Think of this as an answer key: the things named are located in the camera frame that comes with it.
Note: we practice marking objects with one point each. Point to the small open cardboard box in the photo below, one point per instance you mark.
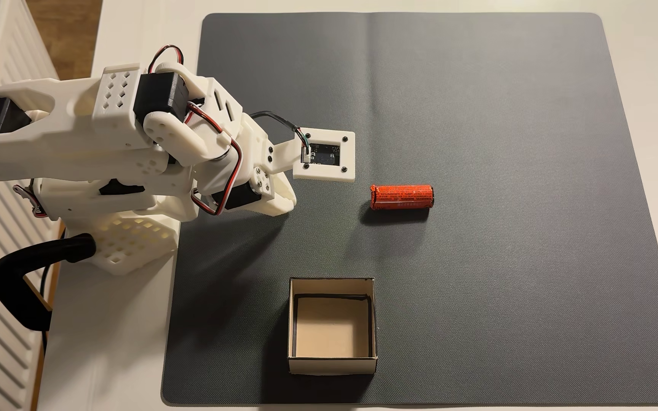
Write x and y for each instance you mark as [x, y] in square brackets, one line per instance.
[332, 328]

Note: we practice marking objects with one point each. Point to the black table clamp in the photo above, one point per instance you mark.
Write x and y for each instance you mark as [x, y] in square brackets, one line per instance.
[9, 285]

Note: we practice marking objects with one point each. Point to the grey table mat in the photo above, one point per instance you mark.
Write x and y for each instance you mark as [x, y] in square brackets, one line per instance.
[477, 142]

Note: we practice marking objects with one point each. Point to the red candy roll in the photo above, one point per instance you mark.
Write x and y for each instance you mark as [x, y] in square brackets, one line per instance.
[402, 197]

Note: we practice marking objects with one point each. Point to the white framed camera box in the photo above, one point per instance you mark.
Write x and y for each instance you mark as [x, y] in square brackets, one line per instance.
[343, 168]

